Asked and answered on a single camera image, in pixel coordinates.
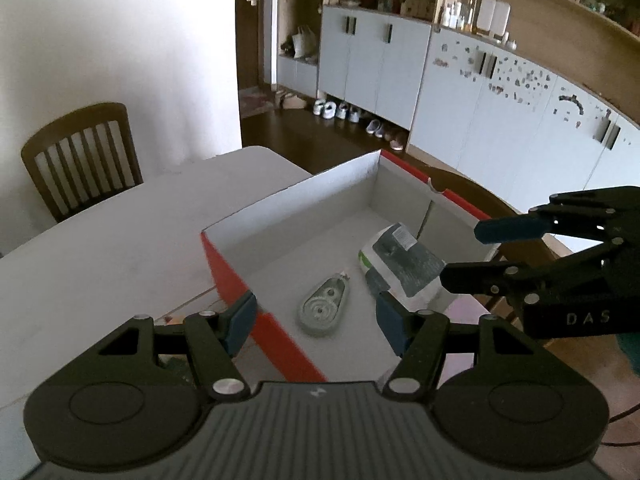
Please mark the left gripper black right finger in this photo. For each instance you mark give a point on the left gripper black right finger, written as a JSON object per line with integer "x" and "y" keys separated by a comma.
{"x": 491, "y": 390}

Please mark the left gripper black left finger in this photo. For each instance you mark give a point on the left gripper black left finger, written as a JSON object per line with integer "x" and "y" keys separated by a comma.
{"x": 141, "y": 392}

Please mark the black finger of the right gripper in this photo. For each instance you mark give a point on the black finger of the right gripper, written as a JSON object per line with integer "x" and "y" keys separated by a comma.
{"x": 500, "y": 279}
{"x": 601, "y": 225}

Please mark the white green wipes pack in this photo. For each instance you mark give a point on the white green wipes pack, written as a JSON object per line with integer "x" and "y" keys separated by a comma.
{"x": 395, "y": 261}

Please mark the grey correction tape dispenser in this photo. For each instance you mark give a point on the grey correction tape dispenser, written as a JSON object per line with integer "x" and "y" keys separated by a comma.
{"x": 321, "y": 311}

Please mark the red cardboard shoe box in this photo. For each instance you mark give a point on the red cardboard shoe box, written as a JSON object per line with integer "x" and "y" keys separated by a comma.
{"x": 283, "y": 246}

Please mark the white shoes row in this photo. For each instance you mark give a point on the white shoes row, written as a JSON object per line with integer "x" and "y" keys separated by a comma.
{"x": 395, "y": 137}

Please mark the far wooden chair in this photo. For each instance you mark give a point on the far wooden chair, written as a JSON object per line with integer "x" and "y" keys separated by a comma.
{"x": 82, "y": 159}

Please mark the dark wooden door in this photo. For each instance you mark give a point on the dark wooden door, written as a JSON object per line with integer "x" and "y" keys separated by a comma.
{"x": 248, "y": 33}

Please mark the white wall cabinet unit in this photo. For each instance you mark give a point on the white wall cabinet unit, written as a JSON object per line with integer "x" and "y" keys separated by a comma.
{"x": 525, "y": 97}

